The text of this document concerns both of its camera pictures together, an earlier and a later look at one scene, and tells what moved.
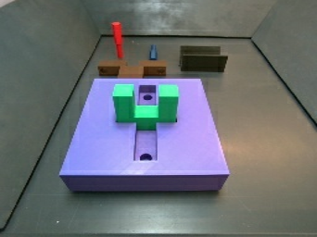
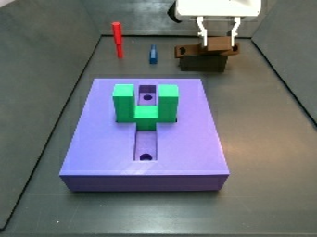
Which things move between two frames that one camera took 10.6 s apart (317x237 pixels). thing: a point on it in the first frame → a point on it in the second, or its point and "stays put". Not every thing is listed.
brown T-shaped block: (118, 68) → (219, 46)
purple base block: (116, 158) stays put
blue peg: (153, 54) stays put
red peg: (117, 28) stays put
